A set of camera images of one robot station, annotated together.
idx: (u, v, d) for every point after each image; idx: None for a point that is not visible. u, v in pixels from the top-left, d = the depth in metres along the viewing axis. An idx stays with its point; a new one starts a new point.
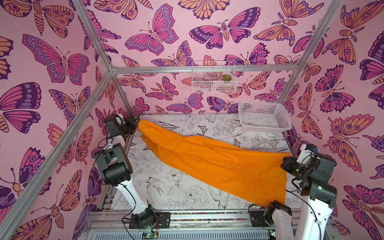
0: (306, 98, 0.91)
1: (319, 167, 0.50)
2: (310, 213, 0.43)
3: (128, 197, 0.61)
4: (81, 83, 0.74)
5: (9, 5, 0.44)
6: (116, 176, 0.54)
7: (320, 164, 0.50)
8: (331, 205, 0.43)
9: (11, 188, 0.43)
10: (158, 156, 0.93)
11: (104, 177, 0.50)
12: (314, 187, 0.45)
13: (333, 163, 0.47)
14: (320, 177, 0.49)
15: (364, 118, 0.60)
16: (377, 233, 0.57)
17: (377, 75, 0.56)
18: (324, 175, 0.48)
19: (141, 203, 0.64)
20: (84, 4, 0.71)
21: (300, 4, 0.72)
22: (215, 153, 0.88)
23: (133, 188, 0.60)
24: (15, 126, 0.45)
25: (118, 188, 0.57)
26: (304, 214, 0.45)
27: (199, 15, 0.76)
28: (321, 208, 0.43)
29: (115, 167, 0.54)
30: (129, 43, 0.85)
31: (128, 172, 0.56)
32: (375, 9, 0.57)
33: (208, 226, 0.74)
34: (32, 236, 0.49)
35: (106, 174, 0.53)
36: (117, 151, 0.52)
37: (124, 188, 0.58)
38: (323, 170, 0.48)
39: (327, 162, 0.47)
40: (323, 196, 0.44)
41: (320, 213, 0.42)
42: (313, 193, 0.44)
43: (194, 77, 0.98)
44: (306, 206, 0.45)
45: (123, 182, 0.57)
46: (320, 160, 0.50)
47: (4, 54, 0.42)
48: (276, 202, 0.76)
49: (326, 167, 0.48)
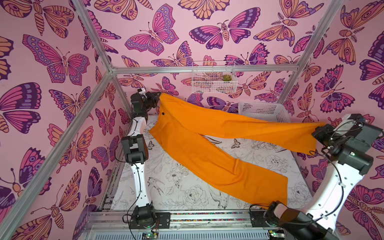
0: (306, 98, 0.91)
1: (358, 136, 0.44)
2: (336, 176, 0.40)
3: (136, 183, 0.68)
4: (81, 83, 0.74)
5: (9, 5, 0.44)
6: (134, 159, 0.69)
7: (362, 132, 0.44)
8: (362, 172, 0.39)
9: (11, 188, 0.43)
10: (166, 151, 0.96)
11: (126, 157, 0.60)
12: (345, 152, 0.41)
13: (378, 131, 0.40)
14: (357, 145, 0.44)
15: (363, 118, 0.60)
16: (377, 233, 0.57)
17: (377, 75, 0.56)
18: (361, 144, 0.43)
19: (145, 194, 0.68)
20: (84, 4, 0.71)
21: (300, 4, 0.72)
22: (234, 133, 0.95)
23: (143, 174, 0.69)
24: (15, 126, 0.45)
25: (132, 170, 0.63)
26: (328, 176, 0.43)
27: (199, 15, 0.76)
28: (349, 173, 0.40)
29: (135, 152, 0.68)
30: (129, 43, 0.85)
31: (145, 158, 0.69)
32: (375, 10, 0.57)
33: (208, 226, 0.74)
34: (32, 236, 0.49)
35: (128, 156, 0.68)
36: (139, 141, 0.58)
37: (136, 172, 0.68)
38: (362, 139, 0.43)
39: (369, 130, 0.41)
40: (354, 163, 0.40)
41: (347, 177, 0.39)
42: (343, 157, 0.41)
43: (194, 77, 0.98)
44: (332, 169, 0.42)
45: (137, 164, 0.68)
46: (363, 127, 0.44)
47: (4, 54, 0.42)
48: (278, 201, 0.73)
49: (366, 136, 0.42)
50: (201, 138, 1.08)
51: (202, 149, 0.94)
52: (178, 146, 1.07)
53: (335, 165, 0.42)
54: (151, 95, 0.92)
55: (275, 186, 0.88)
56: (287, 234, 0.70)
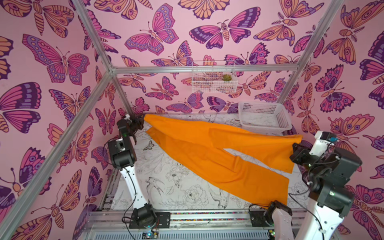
0: (306, 98, 0.91)
1: (336, 169, 0.41)
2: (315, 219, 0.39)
3: (129, 186, 0.66)
4: (81, 83, 0.74)
5: (9, 5, 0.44)
6: (122, 162, 0.65)
7: (338, 166, 0.41)
8: (342, 214, 0.37)
9: (11, 188, 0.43)
10: (165, 151, 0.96)
11: (113, 162, 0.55)
12: (325, 190, 0.39)
13: (355, 166, 0.38)
14: (336, 180, 0.41)
15: (364, 118, 0.60)
16: (377, 232, 0.57)
17: (377, 75, 0.56)
18: (340, 177, 0.41)
19: (141, 195, 0.67)
20: (84, 4, 0.71)
21: (300, 4, 0.72)
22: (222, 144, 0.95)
23: (135, 176, 0.67)
24: (15, 126, 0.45)
25: (122, 174, 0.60)
26: (308, 219, 0.41)
27: (199, 15, 0.76)
28: (328, 216, 0.38)
29: (122, 154, 0.65)
30: (129, 43, 0.85)
31: (133, 159, 0.66)
32: (375, 9, 0.57)
33: (208, 226, 0.74)
34: (32, 236, 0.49)
35: (114, 158, 0.64)
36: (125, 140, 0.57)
37: (127, 175, 0.66)
38: (341, 172, 0.40)
39: (348, 164, 0.38)
40: (334, 202, 0.38)
41: (327, 221, 0.38)
42: (323, 198, 0.39)
43: (194, 77, 0.98)
44: (310, 215, 0.40)
45: (127, 167, 0.65)
46: (339, 160, 0.41)
47: (4, 54, 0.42)
48: (277, 201, 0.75)
49: (345, 169, 0.39)
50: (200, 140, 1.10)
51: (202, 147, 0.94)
52: (177, 146, 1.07)
53: (314, 207, 0.40)
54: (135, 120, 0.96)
55: (276, 186, 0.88)
56: None
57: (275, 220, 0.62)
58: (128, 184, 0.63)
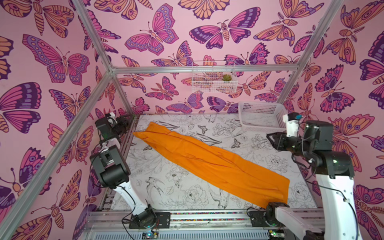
0: (306, 98, 0.91)
1: (320, 137, 0.44)
2: (333, 196, 0.38)
3: (127, 198, 0.60)
4: (81, 83, 0.74)
5: (9, 5, 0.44)
6: (113, 179, 0.53)
7: (321, 133, 0.44)
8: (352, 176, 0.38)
9: (11, 188, 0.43)
10: (162, 153, 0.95)
11: (102, 180, 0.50)
12: (329, 162, 0.39)
13: (331, 129, 0.42)
14: (325, 148, 0.44)
15: (364, 118, 0.60)
16: (377, 233, 0.57)
17: (377, 75, 0.56)
18: (327, 143, 0.44)
19: (141, 204, 0.64)
20: (84, 4, 0.71)
21: (300, 4, 0.72)
22: (216, 158, 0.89)
23: (132, 189, 0.60)
24: (15, 126, 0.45)
25: (117, 191, 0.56)
26: (331, 199, 0.39)
27: (199, 15, 0.76)
28: (344, 184, 0.38)
29: (112, 170, 0.53)
30: (129, 43, 0.85)
31: (126, 174, 0.55)
32: (375, 10, 0.57)
33: (208, 226, 0.74)
34: (32, 236, 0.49)
35: (103, 177, 0.52)
36: (113, 153, 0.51)
37: (122, 191, 0.58)
38: (324, 138, 0.43)
39: (326, 129, 0.42)
40: (340, 169, 0.39)
41: (346, 189, 0.38)
42: (332, 168, 0.39)
43: (194, 77, 0.98)
44: (329, 188, 0.39)
45: (121, 184, 0.56)
46: (319, 128, 0.44)
47: (4, 54, 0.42)
48: (272, 203, 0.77)
49: (326, 134, 0.43)
50: (197, 140, 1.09)
51: (199, 148, 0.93)
52: (173, 149, 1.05)
53: (328, 181, 0.39)
54: (122, 120, 0.84)
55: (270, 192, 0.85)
56: (287, 233, 0.70)
57: (283, 217, 0.60)
58: (126, 197, 0.59)
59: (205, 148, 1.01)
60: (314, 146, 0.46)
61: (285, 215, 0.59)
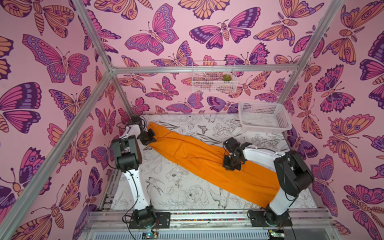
0: (306, 98, 0.91)
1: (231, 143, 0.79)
2: (250, 151, 0.65)
3: (132, 188, 0.64)
4: (81, 83, 0.74)
5: (9, 5, 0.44)
6: (126, 165, 0.62)
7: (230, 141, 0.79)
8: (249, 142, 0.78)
9: (11, 188, 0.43)
10: (162, 153, 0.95)
11: (116, 163, 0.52)
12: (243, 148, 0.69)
13: (233, 138, 0.79)
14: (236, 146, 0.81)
15: (364, 118, 0.60)
16: (377, 233, 0.57)
17: (377, 75, 0.56)
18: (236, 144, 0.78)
19: (143, 198, 0.66)
20: (84, 4, 0.71)
21: (300, 4, 0.72)
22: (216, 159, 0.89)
23: (139, 179, 0.64)
24: (15, 126, 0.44)
25: (125, 176, 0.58)
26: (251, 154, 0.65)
27: (199, 15, 0.76)
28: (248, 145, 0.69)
29: (127, 157, 0.61)
30: (129, 43, 0.85)
31: (138, 163, 0.62)
32: (375, 10, 0.57)
33: (208, 226, 0.74)
34: (32, 236, 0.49)
35: (119, 160, 0.60)
36: (131, 142, 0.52)
37: (130, 178, 0.63)
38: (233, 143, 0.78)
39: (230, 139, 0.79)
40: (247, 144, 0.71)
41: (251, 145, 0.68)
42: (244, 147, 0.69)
43: (194, 77, 0.98)
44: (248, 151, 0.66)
45: (131, 170, 0.62)
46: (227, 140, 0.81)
47: (4, 54, 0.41)
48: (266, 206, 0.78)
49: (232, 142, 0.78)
50: (196, 140, 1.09)
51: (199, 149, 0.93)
52: (173, 149, 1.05)
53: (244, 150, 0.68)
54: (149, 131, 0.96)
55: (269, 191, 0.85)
56: (287, 233, 0.70)
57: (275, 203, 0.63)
58: (132, 187, 0.64)
59: (205, 148, 1.01)
60: (231, 147, 0.79)
61: (274, 200, 0.63)
